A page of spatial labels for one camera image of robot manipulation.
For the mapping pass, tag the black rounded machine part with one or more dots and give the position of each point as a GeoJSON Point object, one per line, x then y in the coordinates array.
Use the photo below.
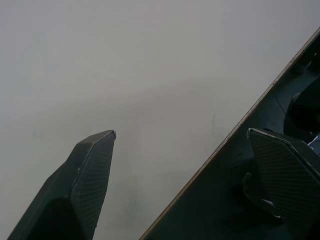
{"type": "Point", "coordinates": [302, 117]}

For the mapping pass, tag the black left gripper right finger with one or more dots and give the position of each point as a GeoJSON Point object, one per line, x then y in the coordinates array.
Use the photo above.
{"type": "Point", "coordinates": [287, 175]}

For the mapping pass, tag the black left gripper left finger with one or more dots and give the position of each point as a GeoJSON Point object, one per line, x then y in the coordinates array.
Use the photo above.
{"type": "Point", "coordinates": [82, 185]}

